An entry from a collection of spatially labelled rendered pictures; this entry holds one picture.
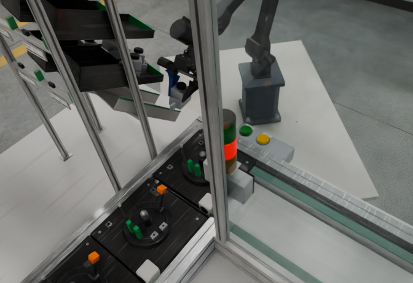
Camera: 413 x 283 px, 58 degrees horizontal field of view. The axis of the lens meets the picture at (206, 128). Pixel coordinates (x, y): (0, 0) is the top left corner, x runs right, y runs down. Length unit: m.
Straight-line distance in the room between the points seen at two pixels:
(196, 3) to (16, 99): 2.92
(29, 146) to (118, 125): 0.35
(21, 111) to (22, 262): 2.05
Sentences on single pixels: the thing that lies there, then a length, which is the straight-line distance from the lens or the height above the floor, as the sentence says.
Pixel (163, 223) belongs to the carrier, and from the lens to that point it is 1.07.
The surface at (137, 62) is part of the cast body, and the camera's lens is 1.12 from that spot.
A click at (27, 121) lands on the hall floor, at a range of 3.12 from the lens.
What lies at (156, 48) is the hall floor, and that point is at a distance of 3.44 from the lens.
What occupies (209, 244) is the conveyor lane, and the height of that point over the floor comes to 0.94.
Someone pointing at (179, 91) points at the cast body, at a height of 1.20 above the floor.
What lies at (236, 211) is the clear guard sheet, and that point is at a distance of 0.89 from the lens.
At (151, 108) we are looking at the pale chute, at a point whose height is 1.11.
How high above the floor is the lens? 1.93
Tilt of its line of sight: 47 degrees down
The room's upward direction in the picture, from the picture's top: 6 degrees counter-clockwise
